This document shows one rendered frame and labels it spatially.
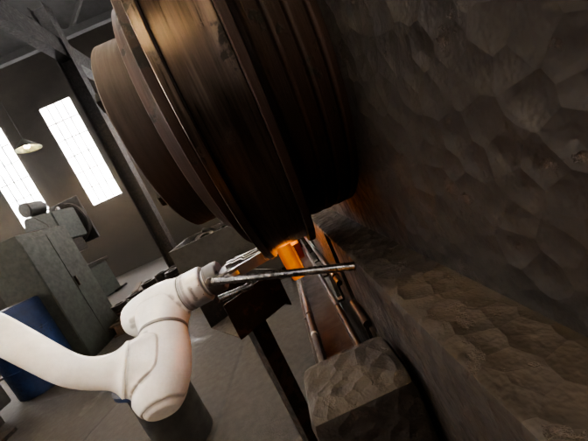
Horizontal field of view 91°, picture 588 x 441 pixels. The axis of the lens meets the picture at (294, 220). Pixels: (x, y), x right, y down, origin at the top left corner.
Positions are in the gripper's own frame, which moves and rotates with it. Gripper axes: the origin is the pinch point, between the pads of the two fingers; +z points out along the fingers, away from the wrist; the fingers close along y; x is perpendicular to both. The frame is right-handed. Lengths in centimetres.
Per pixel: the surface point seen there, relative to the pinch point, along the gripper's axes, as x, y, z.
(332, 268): 2.5, 36.1, 5.9
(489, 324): 2, 54, 11
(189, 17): 29, 43, 4
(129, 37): 32, 40, -1
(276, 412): -82, -52, -42
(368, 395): -4.8, 46.8, 3.1
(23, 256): 58, -236, -250
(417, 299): 2.2, 48.8, 9.7
